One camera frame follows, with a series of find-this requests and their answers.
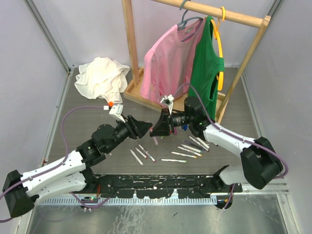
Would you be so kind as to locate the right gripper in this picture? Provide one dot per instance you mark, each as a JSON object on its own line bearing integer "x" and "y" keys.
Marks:
{"x": 162, "y": 128}

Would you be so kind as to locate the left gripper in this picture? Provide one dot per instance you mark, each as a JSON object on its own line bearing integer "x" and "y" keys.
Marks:
{"x": 141, "y": 126}

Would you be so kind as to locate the pink clear pen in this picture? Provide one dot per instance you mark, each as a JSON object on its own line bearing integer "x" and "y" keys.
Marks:
{"x": 155, "y": 140}

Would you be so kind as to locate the magenta cap marker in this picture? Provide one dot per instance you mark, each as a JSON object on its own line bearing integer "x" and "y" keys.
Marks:
{"x": 147, "y": 153}

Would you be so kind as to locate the yellow cap marker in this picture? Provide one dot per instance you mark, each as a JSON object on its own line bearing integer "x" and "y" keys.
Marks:
{"x": 190, "y": 151}

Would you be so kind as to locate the red cap marker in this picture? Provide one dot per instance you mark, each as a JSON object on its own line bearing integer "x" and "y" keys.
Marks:
{"x": 140, "y": 152}

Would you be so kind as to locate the light grey cap marker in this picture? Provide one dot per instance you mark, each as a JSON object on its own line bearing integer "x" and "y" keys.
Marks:
{"x": 136, "y": 157}

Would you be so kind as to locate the green cap marker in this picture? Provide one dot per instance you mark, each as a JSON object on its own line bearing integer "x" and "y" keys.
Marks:
{"x": 174, "y": 160}

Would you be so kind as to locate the teal cap marker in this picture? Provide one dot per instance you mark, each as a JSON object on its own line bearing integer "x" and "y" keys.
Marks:
{"x": 192, "y": 148}

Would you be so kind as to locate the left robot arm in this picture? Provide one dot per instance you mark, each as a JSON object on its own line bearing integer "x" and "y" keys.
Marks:
{"x": 71, "y": 173}

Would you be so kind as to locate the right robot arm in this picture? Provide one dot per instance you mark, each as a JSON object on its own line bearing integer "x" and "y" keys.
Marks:
{"x": 259, "y": 163}

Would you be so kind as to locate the pink t-shirt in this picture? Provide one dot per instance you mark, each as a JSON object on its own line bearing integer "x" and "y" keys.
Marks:
{"x": 169, "y": 63}

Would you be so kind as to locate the white crumpled cloth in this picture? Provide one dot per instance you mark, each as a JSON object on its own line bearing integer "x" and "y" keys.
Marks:
{"x": 102, "y": 78}

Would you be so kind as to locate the green tank top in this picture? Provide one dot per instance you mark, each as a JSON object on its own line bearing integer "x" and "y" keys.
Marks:
{"x": 208, "y": 98}

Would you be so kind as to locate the yellow clothes hanger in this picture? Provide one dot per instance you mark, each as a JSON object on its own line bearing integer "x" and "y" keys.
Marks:
{"x": 219, "y": 48}

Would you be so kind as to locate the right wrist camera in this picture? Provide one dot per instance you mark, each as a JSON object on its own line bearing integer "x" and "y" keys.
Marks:
{"x": 167, "y": 101}

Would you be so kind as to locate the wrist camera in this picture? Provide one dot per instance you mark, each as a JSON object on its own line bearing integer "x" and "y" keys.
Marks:
{"x": 167, "y": 101}
{"x": 115, "y": 111}

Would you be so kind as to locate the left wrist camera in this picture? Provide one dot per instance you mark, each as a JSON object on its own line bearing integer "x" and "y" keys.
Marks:
{"x": 115, "y": 111}

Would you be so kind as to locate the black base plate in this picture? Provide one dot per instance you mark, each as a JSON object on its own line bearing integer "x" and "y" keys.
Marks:
{"x": 156, "y": 186}

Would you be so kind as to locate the grey cable duct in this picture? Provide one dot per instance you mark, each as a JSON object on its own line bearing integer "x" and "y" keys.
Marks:
{"x": 174, "y": 200}

